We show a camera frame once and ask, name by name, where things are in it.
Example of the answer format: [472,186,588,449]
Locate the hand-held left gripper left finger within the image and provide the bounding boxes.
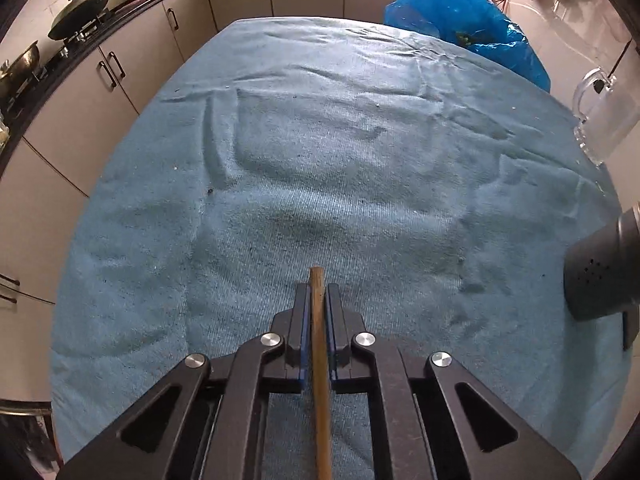
[57,284,311,480]

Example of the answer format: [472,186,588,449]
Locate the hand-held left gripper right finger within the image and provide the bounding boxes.
[325,284,583,480]

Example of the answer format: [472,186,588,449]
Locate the wooden chopstick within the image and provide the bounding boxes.
[308,266,334,480]

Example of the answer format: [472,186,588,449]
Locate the dark grey utensil holder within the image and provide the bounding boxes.
[563,204,640,322]

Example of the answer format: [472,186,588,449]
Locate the blue towel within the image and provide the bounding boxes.
[49,17,640,480]

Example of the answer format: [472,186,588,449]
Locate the black smartphone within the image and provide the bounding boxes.
[621,309,637,352]

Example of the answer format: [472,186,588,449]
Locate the beige lower cabinets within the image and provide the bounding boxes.
[0,0,497,411]

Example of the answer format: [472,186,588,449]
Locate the clear glass mug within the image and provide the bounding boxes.
[572,67,640,167]

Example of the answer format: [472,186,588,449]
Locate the blue plastic bag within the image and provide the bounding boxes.
[383,0,552,94]

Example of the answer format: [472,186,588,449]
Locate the black gas stove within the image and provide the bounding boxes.
[0,9,113,113]

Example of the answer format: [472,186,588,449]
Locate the steel pot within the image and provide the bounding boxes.
[0,40,41,94]

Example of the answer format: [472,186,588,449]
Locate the black wok with lid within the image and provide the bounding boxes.
[47,0,136,42]

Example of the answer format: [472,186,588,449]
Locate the black power cable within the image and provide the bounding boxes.
[610,39,632,84]

